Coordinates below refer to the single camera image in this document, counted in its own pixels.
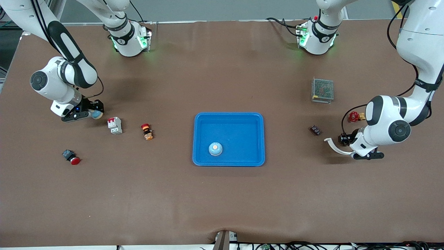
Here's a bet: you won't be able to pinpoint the white curved plastic clamp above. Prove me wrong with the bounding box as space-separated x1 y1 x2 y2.
324 137 355 155

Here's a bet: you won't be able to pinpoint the grey metal mount bracket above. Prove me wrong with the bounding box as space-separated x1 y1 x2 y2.
212 230 238 250

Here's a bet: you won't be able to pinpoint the blue plastic tray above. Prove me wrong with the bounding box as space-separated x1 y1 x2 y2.
192 112 265 167

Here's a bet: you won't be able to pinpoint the red mushroom push button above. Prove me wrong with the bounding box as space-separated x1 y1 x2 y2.
62 149 81 166

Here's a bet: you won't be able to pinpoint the white red circuit breaker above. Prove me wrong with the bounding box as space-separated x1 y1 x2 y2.
107 117 123 135

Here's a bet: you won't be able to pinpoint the black base power cables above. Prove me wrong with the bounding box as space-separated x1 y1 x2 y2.
266 17 303 37

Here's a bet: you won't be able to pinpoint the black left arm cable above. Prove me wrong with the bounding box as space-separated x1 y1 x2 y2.
341 0 420 136

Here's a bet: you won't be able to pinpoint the metal mesh power supply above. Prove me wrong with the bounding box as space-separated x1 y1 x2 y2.
311 77 334 104

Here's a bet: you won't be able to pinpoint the orange emergency stop switch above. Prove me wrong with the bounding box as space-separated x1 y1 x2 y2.
140 123 154 141

